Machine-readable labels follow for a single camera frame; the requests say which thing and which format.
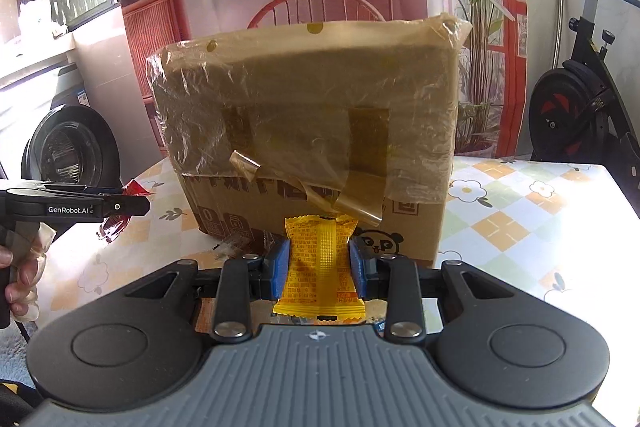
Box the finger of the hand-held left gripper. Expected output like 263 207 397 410
42 183 129 197
102 195 151 219

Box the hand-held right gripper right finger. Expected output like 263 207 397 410
348 237 507 342

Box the clear wrapped snack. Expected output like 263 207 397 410
214 233 263 257

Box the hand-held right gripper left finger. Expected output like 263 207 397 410
122 238 292 342

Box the yellow snack packet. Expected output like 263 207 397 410
272 214 367 326

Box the red snack packet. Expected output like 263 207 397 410
97 179 153 244

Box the black exercise bike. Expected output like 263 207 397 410
525 0 640 164

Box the floral checkered tablecloth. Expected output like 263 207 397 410
37 153 640 360

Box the person's left hand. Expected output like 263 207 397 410
0 223 57 324

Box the washing machine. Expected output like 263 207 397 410
0 52 123 190

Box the cardboard box with plastic liner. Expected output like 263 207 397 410
145 12 474 229

